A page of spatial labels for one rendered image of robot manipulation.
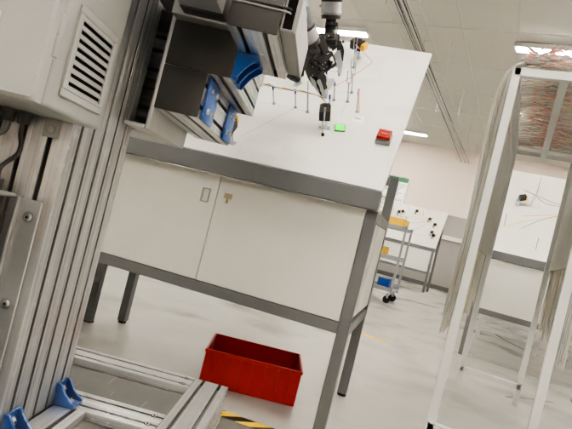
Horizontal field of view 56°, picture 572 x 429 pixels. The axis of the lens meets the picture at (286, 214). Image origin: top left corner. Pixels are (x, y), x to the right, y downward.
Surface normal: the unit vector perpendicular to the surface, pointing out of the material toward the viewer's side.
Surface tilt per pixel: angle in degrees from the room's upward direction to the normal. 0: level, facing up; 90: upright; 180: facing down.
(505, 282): 90
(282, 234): 90
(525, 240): 50
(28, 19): 90
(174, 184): 90
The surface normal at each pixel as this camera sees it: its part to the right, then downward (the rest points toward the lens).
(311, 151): -0.01, -0.72
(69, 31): 0.97, 0.24
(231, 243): -0.25, -0.07
